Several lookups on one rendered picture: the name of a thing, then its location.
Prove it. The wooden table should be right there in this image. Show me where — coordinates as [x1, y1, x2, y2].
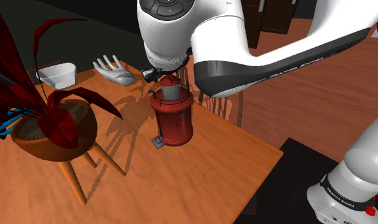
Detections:
[0, 60, 284, 224]

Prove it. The white bowl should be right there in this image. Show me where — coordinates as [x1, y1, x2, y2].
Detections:
[36, 62, 78, 90]

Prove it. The dark wooden door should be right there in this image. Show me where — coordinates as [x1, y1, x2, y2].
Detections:
[241, 0, 300, 50]

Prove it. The blue striped object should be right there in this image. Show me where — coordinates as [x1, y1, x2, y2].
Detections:
[0, 106, 34, 141]

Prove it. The red-leaved plant in brown pot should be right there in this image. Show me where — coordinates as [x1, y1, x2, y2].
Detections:
[0, 0, 128, 206]

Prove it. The dark robot stand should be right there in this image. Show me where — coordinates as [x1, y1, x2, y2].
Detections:
[232, 137, 342, 224]

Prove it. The wooden chair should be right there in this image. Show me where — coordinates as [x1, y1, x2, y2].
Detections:
[176, 66, 244, 129]

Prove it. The red lighthouse figure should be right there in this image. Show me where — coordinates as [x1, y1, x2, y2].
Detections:
[149, 74, 195, 150]

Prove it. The white hand sculpture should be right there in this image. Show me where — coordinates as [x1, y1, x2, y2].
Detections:
[92, 54, 136, 87]

